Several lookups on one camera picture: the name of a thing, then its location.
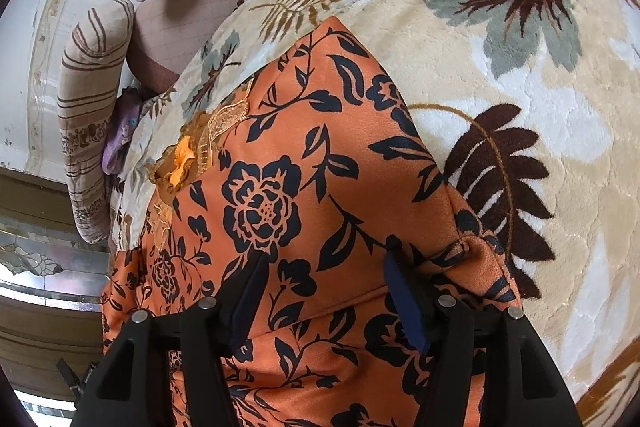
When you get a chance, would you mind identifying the orange black floral garment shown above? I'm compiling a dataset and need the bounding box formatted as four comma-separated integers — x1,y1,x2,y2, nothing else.
102,18,521,426

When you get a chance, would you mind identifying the brown door with stained glass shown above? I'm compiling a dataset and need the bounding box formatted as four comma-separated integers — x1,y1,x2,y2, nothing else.
1,168,108,409

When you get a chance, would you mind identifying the purple cloth under bolster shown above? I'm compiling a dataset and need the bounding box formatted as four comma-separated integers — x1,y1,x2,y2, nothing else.
102,88,149,176

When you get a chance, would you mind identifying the striped floral bolster pillow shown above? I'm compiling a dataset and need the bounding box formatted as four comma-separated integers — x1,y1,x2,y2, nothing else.
56,0,134,244

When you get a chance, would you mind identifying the leaf pattern plush blanket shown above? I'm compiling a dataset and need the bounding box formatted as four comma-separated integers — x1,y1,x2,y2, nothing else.
112,0,639,426

